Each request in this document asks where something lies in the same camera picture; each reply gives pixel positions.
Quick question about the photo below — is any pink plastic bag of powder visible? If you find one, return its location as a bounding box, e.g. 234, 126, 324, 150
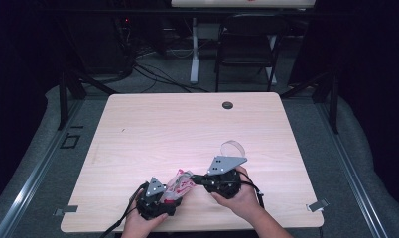
161, 169, 197, 204

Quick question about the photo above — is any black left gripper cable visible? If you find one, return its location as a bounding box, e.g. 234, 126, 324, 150
99, 182, 149, 238

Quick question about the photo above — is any black folding chair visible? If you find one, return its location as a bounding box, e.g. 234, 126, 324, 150
214, 13, 290, 93

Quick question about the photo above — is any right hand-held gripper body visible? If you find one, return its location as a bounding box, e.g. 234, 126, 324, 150
203, 156, 248, 200

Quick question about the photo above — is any white desk leg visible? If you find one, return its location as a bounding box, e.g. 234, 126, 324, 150
267, 34, 279, 86
190, 17, 200, 85

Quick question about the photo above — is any grey table clamp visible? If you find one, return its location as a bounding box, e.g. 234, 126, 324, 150
306, 197, 330, 213
54, 204, 79, 217

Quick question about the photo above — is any person's left hand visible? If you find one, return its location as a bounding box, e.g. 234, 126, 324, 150
121, 206, 170, 238

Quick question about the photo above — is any clear glass jar with handle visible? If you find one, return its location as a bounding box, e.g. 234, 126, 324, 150
220, 140, 247, 159

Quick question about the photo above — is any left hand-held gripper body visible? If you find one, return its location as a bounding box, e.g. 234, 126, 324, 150
136, 177, 176, 221

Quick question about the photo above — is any black metal stand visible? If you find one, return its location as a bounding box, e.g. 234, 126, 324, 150
57, 70, 119, 131
280, 70, 340, 135

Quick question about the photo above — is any aluminium floor rail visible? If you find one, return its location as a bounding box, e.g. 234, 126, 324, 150
315, 98, 389, 238
0, 98, 86, 238

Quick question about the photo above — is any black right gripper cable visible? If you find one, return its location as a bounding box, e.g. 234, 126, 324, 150
236, 170, 266, 210

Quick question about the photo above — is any person's right hand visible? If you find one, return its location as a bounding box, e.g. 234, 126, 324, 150
210, 166, 265, 221

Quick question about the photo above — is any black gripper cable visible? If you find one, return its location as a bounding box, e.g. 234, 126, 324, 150
99, 182, 149, 238
236, 170, 266, 210

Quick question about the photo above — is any bundle of floor cables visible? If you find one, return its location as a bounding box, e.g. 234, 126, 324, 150
114, 16, 208, 94

